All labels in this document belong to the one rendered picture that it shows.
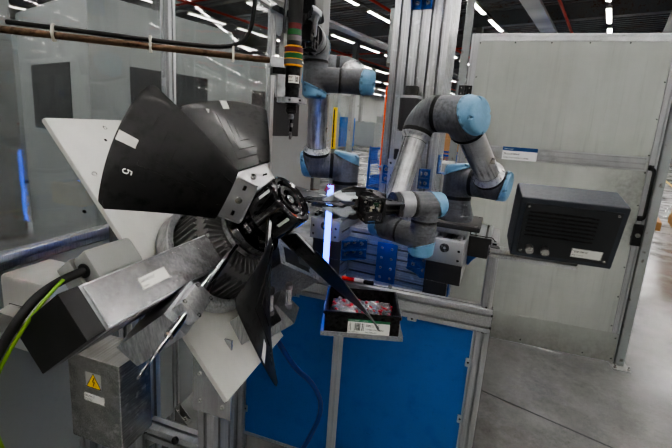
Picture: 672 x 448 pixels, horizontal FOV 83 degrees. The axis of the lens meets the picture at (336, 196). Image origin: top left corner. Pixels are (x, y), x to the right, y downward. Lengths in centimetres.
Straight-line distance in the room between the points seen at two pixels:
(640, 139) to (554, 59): 67
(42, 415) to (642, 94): 306
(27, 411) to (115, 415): 48
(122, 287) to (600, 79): 260
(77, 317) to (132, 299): 8
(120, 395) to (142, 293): 41
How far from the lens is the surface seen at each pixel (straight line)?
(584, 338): 306
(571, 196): 123
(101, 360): 106
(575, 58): 275
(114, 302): 67
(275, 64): 92
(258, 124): 102
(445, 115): 120
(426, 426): 157
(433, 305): 132
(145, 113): 72
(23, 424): 156
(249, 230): 85
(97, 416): 115
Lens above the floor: 139
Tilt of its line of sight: 11 degrees down
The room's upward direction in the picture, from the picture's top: 4 degrees clockwise
